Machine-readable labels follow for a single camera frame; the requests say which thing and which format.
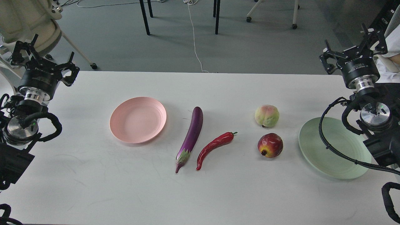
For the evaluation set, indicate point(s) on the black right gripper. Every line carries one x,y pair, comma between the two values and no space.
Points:
353,66

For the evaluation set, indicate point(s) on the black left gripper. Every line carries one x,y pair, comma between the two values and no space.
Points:
43,75

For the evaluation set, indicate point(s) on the green pink peach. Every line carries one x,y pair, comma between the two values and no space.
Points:
267,115

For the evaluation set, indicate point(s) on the red pomegranate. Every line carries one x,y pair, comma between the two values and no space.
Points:
270,145

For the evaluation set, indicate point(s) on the red chili pepper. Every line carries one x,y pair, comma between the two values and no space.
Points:
219,141

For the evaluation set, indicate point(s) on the purple eggplant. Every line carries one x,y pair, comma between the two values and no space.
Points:
191,138

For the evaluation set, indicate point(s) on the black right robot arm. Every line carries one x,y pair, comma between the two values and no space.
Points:
373,109

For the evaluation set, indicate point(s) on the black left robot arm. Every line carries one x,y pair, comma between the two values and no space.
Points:
25,119

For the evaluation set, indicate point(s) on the seated person white shirt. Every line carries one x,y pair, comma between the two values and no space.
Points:
388,64

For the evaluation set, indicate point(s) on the beige office chair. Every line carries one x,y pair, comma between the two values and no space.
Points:
21,20

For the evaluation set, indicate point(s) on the white chair base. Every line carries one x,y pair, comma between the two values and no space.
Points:
270,11

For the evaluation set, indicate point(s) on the green plate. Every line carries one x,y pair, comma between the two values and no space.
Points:
323,159

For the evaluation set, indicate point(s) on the pink plate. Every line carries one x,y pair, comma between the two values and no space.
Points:
138,120

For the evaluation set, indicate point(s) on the black table leg left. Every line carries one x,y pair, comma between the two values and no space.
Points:
144,14

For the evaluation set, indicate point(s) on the black table leg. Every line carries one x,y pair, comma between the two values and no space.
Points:
216,13
144,14

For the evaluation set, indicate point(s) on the black table leg right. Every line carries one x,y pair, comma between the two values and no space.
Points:
216,13

